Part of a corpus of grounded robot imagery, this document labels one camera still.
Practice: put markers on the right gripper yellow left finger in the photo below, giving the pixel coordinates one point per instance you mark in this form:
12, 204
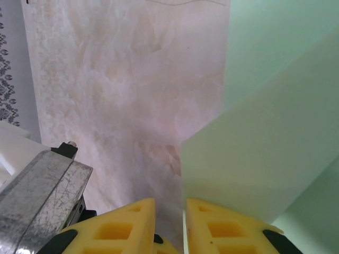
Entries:
119, 227

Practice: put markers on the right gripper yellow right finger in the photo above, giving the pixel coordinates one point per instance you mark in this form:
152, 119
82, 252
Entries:
225, 232

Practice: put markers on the light green paper sheet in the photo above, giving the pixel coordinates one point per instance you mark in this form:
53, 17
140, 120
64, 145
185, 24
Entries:
265, 79

